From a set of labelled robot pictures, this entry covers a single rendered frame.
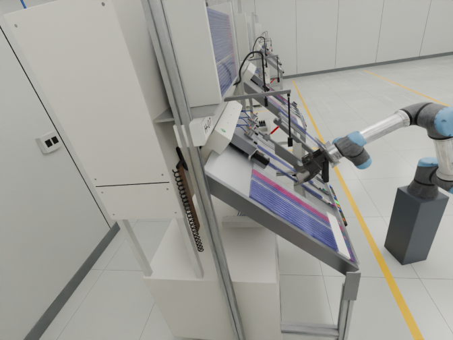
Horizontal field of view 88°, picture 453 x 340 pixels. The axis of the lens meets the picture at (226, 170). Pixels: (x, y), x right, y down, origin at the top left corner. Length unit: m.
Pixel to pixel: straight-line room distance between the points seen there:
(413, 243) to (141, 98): 1.84
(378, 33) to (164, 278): 8.94
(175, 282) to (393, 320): 1.28
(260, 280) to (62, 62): 1.07
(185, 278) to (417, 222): 1.42
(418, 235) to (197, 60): 1.72
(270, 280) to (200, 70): 0.89
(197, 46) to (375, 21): 8.65
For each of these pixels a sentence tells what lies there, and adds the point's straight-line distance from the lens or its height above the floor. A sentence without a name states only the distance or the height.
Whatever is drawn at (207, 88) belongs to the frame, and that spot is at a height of 1.44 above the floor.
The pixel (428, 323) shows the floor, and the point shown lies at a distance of 1.95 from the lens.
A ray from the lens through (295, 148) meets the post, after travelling 1.77.
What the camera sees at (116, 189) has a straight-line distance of 0.97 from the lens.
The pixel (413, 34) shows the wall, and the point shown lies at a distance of 9.73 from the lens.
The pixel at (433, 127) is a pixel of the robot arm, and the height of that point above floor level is 1.07.
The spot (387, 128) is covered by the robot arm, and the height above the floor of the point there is 1.06.
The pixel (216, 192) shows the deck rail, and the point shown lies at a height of 1.11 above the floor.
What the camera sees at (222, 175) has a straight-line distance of 0.86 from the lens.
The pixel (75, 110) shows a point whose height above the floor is 1.45.
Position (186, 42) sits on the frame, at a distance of 0.79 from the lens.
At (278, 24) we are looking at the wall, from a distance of 8.74.
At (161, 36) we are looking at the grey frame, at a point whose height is 1.60.
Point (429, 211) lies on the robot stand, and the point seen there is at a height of 0.47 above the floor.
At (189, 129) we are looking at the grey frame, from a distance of 0.68.
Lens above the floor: 1.57
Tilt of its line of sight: 29 degrees down
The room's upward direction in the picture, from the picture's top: 11 degrees counter-clockwise
